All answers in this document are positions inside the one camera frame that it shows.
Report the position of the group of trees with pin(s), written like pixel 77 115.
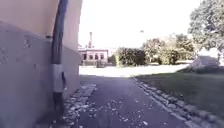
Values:
pixel 170 53

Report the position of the cobblestone gutter strip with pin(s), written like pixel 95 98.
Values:
pixel 78 100

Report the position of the grey mound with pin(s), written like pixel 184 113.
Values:
pixel 205 62

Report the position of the grass lawn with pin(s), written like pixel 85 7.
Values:
pixel 193 88

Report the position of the large tree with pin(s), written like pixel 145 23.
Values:
pixel 208 23

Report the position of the dark asphalt path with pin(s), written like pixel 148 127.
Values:
pixel 116 103

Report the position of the cobblestone kerb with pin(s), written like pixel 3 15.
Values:
pixel 173 101

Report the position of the red building with chimney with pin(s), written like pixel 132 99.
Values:
pixel 95 55

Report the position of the green bush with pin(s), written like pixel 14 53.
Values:
pixel 130 56

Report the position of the dark drainpipe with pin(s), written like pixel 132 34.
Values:
pixel 58 43

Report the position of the beige plastered building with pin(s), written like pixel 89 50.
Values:
pixel 23 66

